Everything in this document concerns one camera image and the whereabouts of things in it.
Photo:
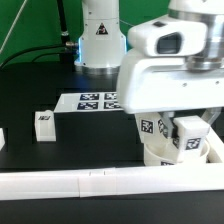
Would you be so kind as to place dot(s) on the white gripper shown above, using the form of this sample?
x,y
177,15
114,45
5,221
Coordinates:
x,y
153,84

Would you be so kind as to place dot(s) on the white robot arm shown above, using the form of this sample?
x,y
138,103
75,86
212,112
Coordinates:
x,y
191,29

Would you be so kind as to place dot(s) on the white front wall bar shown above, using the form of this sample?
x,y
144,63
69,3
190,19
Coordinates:
x,y
110,181

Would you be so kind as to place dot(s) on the black vertical post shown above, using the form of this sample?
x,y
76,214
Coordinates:
x,y
67,56

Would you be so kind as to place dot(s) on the white left wall piece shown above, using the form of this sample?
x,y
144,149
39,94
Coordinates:
x,y
2,139

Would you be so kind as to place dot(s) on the white marker base plate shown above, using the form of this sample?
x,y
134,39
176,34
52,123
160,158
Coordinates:
x,y
87,102

